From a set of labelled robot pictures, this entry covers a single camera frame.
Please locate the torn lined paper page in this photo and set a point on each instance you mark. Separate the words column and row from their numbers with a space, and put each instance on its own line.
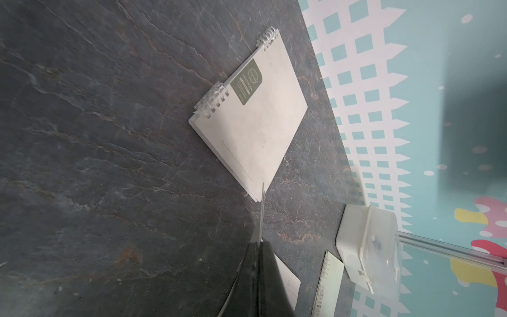
column 290, row 281

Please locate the white plastic storage box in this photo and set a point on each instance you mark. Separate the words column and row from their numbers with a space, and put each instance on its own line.
column 368, row 244

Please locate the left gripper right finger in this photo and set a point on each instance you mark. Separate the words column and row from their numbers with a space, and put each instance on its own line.
column 272, row 298

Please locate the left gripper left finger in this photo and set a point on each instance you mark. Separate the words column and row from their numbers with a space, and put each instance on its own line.
column 242, row 299

